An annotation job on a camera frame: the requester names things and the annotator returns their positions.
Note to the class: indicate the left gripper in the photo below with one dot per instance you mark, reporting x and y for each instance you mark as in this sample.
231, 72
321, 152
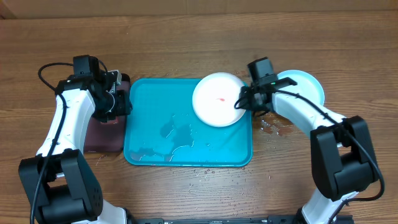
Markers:
125, 106

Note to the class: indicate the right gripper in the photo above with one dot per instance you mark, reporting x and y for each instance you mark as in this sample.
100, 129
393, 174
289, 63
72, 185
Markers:
247, 94

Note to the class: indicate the white plate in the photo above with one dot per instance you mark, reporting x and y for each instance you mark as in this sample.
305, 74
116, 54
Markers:
214, 98

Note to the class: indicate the light blue plate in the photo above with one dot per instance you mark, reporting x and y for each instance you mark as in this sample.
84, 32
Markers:
309, 86

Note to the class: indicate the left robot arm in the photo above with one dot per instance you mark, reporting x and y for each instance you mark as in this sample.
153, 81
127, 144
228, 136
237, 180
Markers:
58, 182

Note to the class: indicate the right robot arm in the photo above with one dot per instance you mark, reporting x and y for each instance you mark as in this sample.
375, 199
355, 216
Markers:
344, 164

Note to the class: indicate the black water tray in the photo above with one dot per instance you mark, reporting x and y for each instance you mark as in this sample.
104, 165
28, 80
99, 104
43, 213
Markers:
106, 136

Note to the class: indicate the teal plastic tray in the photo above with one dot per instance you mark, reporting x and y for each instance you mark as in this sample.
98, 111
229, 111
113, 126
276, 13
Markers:
163, 129

